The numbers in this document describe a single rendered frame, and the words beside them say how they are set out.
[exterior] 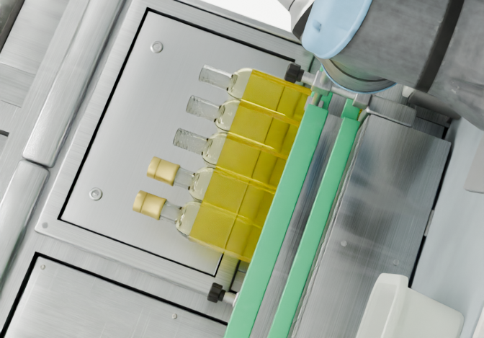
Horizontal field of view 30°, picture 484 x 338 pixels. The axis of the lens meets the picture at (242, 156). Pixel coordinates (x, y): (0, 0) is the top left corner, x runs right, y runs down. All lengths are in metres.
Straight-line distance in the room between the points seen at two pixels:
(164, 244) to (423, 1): 0.74
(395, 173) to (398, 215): 0.06
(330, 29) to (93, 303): 0.78
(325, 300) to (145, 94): 0.54
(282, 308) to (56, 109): 0.58
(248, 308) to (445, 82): 0.46
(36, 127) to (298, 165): 0.51
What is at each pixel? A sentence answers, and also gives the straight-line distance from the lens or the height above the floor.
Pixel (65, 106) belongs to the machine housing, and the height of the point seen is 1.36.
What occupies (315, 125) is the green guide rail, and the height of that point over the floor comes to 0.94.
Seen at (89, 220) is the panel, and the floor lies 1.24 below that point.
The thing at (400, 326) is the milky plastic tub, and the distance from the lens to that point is 0.91.
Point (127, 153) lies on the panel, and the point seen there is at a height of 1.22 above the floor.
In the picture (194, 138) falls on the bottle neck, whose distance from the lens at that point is 1.40.
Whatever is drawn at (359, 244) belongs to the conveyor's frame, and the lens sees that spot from 1.25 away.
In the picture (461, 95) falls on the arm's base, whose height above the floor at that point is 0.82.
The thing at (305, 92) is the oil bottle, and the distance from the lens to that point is 1.42.
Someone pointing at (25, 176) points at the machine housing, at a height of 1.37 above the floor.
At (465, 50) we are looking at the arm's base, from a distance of 0.92.
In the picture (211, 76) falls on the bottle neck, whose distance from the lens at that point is 1.44.
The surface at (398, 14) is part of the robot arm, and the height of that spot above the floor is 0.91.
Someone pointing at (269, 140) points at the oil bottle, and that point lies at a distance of 1.39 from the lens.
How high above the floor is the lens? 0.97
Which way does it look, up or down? 3 degrees up
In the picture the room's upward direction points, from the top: 70 degrees counter-clockwise
